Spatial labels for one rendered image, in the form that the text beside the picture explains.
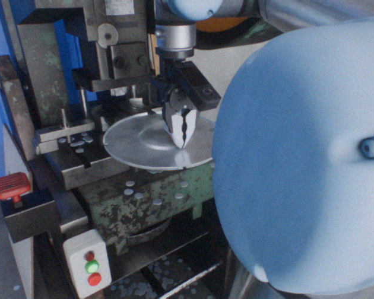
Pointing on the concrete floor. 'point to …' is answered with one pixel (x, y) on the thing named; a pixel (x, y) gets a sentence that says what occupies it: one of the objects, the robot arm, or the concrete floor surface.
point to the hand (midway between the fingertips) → (183, 144)
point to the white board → (13, 159)
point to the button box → (94, 244)
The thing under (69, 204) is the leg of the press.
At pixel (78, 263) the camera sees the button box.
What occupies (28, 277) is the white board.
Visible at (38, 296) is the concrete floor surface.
